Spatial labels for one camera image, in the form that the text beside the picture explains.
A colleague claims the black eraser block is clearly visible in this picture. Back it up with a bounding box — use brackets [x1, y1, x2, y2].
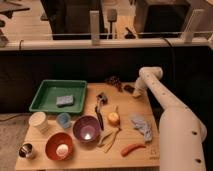
[124, 85, 135, 94]

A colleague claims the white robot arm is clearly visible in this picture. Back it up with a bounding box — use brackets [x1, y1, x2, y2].
[134, 67, 207, 171]

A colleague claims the purple bowl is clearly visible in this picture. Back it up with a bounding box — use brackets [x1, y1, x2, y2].
[73, 115, 101, 143]

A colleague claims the red bowl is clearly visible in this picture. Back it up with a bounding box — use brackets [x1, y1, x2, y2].
[45, 132, 73, 161]

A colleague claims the brown pine cone bunch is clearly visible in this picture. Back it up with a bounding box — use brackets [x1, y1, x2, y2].
[105, 76, 123, 92]

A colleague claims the blue grey cloth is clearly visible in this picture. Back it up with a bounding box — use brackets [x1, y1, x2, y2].
[130, 115, 152, 142]

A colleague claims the yellow toy fruit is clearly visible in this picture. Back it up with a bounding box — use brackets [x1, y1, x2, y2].
[107, 108, 120, 126]

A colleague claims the blue sponge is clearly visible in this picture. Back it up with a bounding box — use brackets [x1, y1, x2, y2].
[56, 95, 74, 106]

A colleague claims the small blue cup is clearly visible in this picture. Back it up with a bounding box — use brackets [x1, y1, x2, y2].
[56, 113, 71, 129]

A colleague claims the green plastic tray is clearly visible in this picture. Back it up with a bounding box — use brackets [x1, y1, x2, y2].
[29, 80, 87, 115]

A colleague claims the white paper cup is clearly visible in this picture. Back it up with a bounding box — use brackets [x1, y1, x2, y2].
[28, 112, 48, 132]

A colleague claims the small metal cup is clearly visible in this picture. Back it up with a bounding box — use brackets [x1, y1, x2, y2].
[18, 143, 35, 159]

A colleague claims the black handled peeler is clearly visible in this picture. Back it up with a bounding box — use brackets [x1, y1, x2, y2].
[95, 93, 108, 129]

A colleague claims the black cable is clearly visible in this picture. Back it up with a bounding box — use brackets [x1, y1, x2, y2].
[160, 36, 177, 79]

